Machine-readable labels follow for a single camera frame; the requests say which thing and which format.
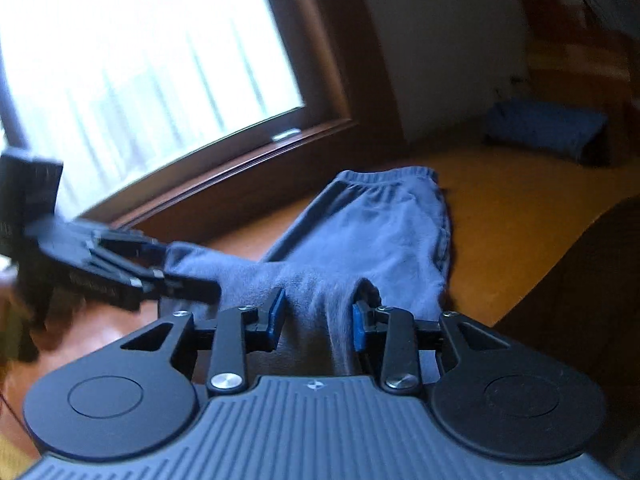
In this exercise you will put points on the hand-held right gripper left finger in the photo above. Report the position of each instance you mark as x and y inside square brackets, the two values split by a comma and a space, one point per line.
[275, 325]

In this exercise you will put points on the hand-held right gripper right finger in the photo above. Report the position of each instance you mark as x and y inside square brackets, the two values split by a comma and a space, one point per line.
[358, 330]

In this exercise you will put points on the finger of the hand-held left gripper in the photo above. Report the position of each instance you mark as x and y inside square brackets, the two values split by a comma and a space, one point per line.
[185, 287]
[135, 244]

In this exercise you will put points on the light blue pants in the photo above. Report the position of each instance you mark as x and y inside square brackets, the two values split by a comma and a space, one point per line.
[370, 230]

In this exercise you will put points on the dark blue pants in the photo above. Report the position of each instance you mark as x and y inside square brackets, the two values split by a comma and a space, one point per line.
[545, 127]

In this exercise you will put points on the window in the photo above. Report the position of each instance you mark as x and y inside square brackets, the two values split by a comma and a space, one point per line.
[320, 35]

